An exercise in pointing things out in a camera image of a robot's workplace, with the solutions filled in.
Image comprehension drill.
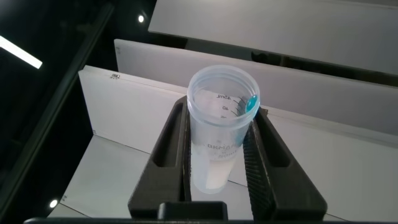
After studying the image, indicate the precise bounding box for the test tube with blue pigment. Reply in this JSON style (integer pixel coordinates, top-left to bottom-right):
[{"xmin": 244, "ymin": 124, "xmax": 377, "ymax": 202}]
[{"xmin": 187, "ymin": 64, "xmax": 261, "ymax": 195}]

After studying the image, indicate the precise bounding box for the white folding partition panel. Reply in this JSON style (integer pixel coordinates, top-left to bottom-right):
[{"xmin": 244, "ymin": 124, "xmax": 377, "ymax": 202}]
[
  {"xmin": 48, "ymin": 65, "xmax": 398, "ymax": 222},
  {"xmin": 114, "ymin": 39, "xmax": 398, "ymax": 136},
  {"xmin": 148, "ymin": 0, "xmax": 398, "ymax": 76}
]

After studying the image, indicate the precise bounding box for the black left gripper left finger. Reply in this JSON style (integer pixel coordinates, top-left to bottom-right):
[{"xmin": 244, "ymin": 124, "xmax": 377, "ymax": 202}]
[{"xmin": 127, "ymin": 95, "xmax": 192, "ymax": 218}]

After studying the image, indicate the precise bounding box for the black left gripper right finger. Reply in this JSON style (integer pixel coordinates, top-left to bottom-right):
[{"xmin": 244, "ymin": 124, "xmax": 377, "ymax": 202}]
[{"xmin": 243, "ymin": 107, "xmax": 328, "ymax": 222}]

